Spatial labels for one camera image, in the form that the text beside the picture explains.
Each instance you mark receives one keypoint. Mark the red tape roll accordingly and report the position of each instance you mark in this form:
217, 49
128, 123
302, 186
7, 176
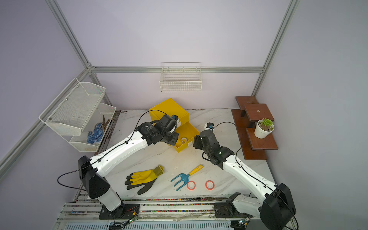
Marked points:
209, 185
191, 185

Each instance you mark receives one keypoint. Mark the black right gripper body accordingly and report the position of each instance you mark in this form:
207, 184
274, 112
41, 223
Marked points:
207, 149

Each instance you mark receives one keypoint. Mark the brown wooden step shelf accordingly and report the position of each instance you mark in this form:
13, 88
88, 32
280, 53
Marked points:
246, 119

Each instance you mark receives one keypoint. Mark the blue glove in shelf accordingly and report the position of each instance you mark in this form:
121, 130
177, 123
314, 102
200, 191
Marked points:
96, 135

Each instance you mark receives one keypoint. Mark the white wire wall basket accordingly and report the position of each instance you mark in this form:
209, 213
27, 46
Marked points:
181, 77

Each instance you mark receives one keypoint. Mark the metal base rail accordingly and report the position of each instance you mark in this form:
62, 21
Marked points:
198, 213

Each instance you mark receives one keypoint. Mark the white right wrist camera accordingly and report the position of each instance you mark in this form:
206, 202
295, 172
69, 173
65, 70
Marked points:
209, 126

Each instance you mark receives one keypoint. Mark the yellow drawer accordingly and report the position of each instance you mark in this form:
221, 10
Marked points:
188, 131

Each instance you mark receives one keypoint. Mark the white potted succulent plant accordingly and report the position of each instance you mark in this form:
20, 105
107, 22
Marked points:
263, 128

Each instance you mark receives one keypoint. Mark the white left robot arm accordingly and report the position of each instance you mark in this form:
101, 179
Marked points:
92, 171

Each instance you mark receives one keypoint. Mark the yellow black work glove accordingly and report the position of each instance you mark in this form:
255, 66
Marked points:
146, 179

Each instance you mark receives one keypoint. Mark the white mesh wall shelf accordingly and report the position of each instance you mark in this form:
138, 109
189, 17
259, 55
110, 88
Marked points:
76, 111

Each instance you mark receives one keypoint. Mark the aluminium frame rail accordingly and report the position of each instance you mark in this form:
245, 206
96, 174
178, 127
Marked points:
14, 155

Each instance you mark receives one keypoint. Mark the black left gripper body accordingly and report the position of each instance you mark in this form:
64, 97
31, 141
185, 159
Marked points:
170, 138

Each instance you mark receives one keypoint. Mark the yellow plastic drawer cabinet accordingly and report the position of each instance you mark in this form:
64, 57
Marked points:
170, 107

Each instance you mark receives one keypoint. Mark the blue yellow garden fork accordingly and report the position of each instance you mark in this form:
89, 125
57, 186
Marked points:
184, 178

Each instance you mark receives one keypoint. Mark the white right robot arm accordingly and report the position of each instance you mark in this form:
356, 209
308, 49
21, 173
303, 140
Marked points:
273, 204

